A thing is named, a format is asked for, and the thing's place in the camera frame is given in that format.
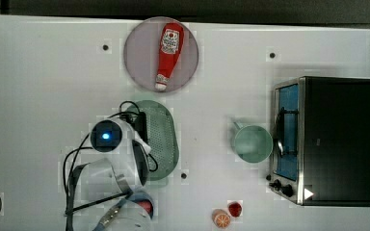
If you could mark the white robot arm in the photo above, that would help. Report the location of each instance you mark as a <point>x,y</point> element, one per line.
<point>107,192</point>

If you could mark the green oval strainer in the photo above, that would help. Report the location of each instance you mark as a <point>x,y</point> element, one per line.
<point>161,138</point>

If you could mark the red strawberry toy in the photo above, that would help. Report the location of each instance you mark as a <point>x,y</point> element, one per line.
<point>235,209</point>

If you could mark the black toaster oven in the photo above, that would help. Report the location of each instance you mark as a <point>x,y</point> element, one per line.
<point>321,132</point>

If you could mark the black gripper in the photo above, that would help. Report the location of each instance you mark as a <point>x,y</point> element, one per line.
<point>138,122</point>

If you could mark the green mug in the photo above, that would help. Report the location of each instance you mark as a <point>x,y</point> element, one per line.
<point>252,143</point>

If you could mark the red ketchup bottle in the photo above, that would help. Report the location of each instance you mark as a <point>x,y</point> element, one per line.
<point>170,46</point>

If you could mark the blue bowl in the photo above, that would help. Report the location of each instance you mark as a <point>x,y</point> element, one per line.
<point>137,197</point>

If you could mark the pink toy in bowl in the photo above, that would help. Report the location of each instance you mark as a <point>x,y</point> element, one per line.
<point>145,204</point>

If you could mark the grey round plate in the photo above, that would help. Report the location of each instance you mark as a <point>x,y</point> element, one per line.
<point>141,53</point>

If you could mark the orange slice toy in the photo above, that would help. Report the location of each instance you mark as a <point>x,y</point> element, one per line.
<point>221,218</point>

